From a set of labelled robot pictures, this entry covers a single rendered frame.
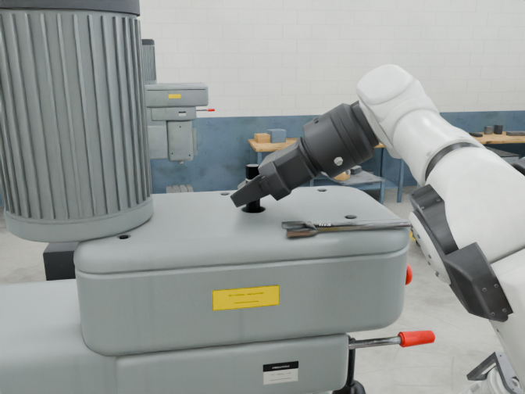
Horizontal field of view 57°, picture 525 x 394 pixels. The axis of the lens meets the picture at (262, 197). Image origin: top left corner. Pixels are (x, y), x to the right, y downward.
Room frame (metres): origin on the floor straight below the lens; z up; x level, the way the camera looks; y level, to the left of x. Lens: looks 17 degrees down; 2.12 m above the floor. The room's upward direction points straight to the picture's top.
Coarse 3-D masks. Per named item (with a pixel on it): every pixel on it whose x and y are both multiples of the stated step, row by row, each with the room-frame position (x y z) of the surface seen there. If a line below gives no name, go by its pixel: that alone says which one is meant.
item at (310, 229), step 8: (288, 224) 0.62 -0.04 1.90; (296, 224) 0.62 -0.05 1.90; (304, 224) 0.62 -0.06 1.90; (312, 224) 0.62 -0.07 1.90; (320, 224) 0.62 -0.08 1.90; (328, 224) 0.62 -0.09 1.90; (336, 224) 0.62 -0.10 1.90; (344, 224) 0.62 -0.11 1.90; (352, 224) 0.62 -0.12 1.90; (360, 224) 0.62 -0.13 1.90; (368, 224) 0.62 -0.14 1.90; (376, 224) 0.62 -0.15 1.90; (384, 224) 0.62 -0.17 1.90; (392, 224) 0.62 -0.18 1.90; (400, 224) 0.62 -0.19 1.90; (408, 224) 0.63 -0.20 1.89; (288, 232) 0.59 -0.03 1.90; (296, 232) 0.59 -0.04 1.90; (304, 232) 0.59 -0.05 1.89; (312, 232) 0.60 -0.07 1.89
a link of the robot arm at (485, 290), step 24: (432, 240) 0.41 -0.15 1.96; (432, 264) 0.43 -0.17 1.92; (456, 264) 0.39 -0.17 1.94; (480, 264) 0.38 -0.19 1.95; (504, 264) 0.39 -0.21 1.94; (456, 288) 0.39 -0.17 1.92; (480, 288) 0.38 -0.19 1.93; (504, 288) 0.37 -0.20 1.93; (480, 312) 0.38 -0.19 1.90; (504, 312) 0.37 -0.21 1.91; (504, 336) 0.39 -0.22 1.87
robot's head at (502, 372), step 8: (496, 352) 0.62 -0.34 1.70; (504, 352) 0.62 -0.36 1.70; (488, 360) 0.62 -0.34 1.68; (496, 360) 0.61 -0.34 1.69; (504, 360) 0.61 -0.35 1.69; (480, 368) 0.63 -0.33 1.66; (496, 368) 0.61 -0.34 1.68; (504, 368) 0.60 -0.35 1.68; (472, 376) 0.65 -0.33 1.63; (480, 376) 0.65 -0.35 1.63; (496, 376) 0.59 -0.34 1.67; (504, 376) 0.59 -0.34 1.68; (512, 376) 0.59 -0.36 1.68; (496, 384) 0.59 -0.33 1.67; (504, 384) 0.58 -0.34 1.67; (512, 384) 0.58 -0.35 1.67; (496, 392) 0.58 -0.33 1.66; (504, 392) 0.57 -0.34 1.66; (512, 392) 0.57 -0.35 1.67; (520, 392) 0.57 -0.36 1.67
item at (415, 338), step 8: (392, 336) 0.65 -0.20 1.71; (400, 336) 0.65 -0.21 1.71; (408, 336) 0.64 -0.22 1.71; (416, 336) 0.64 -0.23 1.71; (424, 336) 0.65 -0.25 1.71; (432, 336) 0.65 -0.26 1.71; (352, 344) 0.63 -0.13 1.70; (360, 344) 0.63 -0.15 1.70; (368, 344) 0.63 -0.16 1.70; (376, 344) 0.63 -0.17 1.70; (384, 344) 0.64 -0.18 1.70; (392, 344) 0.64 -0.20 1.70; (400, 344) 0.64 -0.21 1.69; (408, 344) 0.64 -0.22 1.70; (416, 344) 0.64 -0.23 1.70
